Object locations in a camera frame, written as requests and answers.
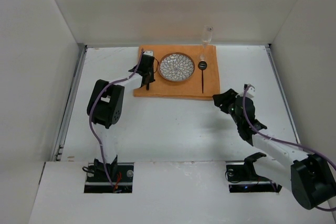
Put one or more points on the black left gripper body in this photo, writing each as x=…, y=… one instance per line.
x=148, y=76

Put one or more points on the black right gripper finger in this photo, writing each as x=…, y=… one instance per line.
x=225, y=99
x=227, y=108

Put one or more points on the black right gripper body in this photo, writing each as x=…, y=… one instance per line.
x=227, y=102

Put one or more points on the orange cloth placemat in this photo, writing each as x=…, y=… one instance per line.
x=191, y=88

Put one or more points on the patterned ceramic plate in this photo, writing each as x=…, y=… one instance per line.
x=176, y=67

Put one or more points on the black slotted spoon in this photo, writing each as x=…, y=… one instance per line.
x=202, y=65

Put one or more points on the clear wine glass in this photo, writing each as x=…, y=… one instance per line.
x=206, y=39

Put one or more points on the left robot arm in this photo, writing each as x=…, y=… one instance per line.
x=105, y=106

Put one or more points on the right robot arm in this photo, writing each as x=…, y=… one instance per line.
x=303, y=171

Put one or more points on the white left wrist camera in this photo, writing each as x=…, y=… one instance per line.
x=149, y=53

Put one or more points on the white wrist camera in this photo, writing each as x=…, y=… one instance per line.
x=149, y=53
x=249, y=91

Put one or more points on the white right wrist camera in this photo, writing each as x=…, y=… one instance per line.
x=249, y=91

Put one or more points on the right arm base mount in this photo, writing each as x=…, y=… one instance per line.
x=242, y=178

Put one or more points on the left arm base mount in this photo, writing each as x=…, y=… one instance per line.
x=117, y=178

